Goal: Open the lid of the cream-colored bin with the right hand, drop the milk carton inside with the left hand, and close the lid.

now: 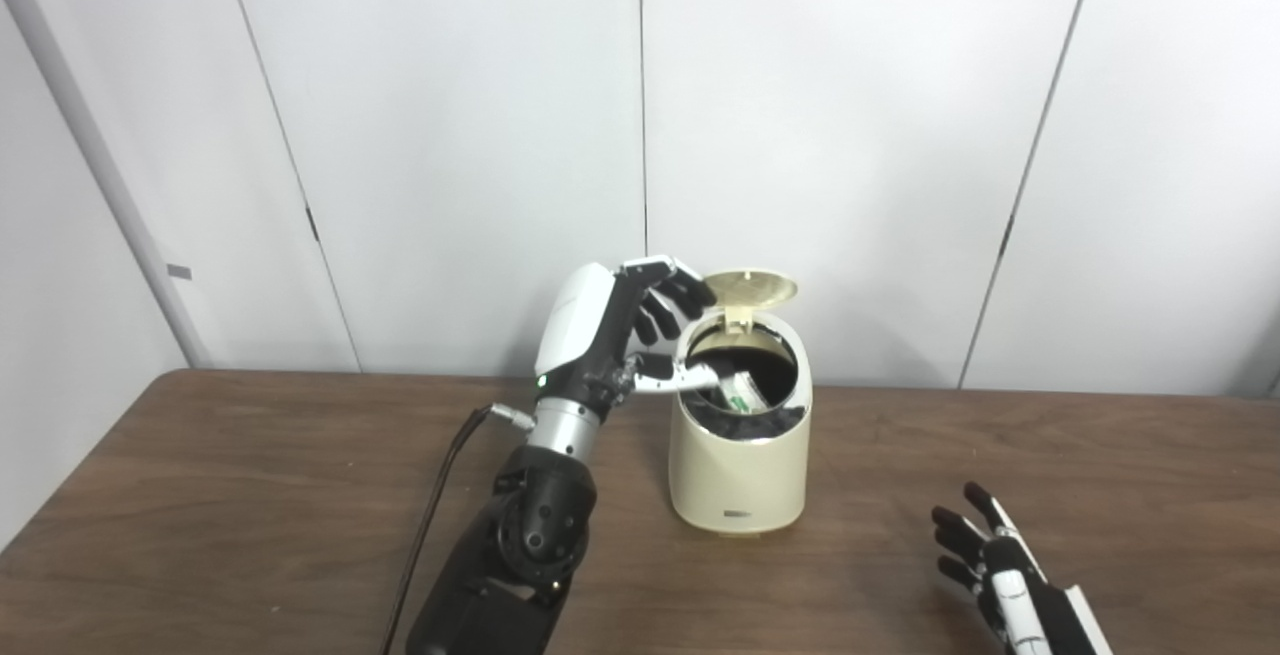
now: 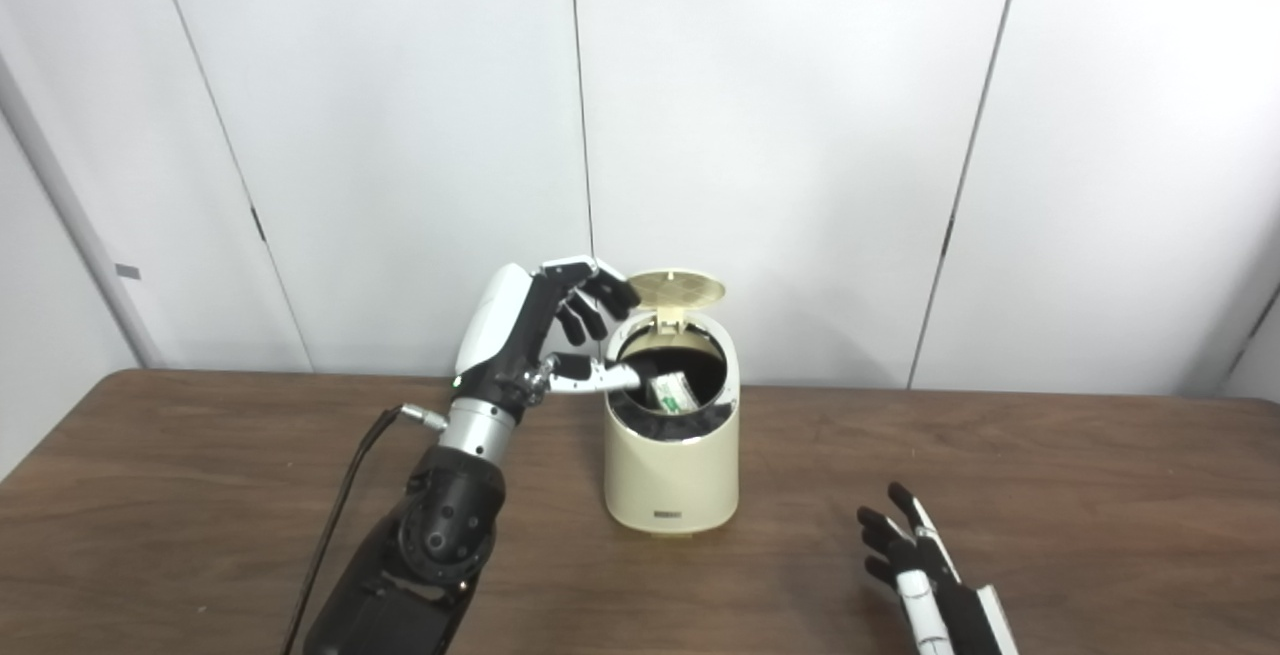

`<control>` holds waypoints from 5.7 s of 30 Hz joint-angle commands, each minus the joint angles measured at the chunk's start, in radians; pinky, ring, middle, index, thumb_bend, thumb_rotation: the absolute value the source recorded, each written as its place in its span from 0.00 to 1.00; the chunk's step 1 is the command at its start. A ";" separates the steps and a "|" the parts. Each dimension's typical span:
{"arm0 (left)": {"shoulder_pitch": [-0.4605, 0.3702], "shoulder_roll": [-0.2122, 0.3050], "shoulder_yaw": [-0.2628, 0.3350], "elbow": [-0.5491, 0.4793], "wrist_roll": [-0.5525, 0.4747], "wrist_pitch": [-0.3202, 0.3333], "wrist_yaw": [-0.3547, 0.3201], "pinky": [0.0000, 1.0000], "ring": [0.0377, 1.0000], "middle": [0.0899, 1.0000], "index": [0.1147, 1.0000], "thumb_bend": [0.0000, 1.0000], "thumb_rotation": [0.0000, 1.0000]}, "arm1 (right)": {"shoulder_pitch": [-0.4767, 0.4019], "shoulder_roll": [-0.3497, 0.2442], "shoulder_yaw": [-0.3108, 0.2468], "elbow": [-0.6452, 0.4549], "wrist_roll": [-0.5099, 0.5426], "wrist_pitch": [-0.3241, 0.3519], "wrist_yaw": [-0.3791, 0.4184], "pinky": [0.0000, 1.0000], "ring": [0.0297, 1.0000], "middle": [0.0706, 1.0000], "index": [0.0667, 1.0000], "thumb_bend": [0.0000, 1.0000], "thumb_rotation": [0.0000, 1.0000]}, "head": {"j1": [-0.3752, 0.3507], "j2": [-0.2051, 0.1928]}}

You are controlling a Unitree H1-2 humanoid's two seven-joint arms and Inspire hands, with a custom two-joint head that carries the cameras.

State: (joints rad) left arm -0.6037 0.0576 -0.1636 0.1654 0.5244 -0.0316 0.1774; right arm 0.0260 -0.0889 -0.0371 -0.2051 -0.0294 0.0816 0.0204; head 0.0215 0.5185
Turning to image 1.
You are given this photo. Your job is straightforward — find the round cream bin lid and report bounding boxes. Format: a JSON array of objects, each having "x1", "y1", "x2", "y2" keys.
[{"x1": 700, "y1": 268, "x2": 800, "y2": 331}]

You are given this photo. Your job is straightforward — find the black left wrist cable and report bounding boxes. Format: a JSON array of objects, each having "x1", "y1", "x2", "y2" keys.
[{"x1": 380, "y1": 403, "x2": 536, "y2": 655}]

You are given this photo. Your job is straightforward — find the cream-colored trash bin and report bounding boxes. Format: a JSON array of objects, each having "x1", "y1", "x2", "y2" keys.
[{"x1": 668, "y1": 310, "x2": 813, "y2": 534}]

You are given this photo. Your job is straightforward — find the green white milk carton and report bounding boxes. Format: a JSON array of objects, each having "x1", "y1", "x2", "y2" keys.
[{"x1": 718, "y1": 371, "x2": 769, "y2": 416}]

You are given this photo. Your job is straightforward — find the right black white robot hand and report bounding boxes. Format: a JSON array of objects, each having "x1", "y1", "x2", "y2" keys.
[{"x1": 931, "y1": 481, "x2": 1116, "y2": 655}]

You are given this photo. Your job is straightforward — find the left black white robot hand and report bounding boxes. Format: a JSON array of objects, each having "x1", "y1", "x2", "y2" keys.
[{"x1": 535, "y1": 255, "x2": 721, "y2": 421}]

